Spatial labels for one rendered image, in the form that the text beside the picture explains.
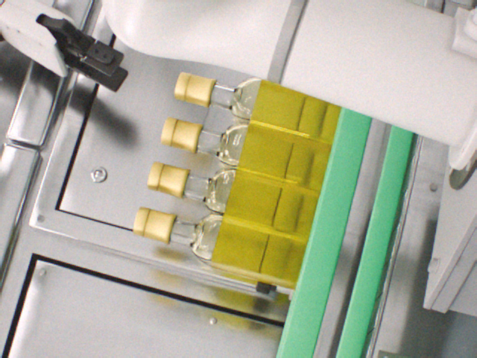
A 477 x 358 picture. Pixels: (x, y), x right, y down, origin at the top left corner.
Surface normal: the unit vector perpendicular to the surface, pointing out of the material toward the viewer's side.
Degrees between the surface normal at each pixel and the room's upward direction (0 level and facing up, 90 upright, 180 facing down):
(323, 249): 90
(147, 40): 90
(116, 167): 90
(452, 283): 88
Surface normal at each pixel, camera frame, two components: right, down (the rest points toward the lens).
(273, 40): -0.22, 0.47
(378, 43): -0.06, 0.04
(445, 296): -0.25, 0.64
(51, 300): 0.01, -0.27
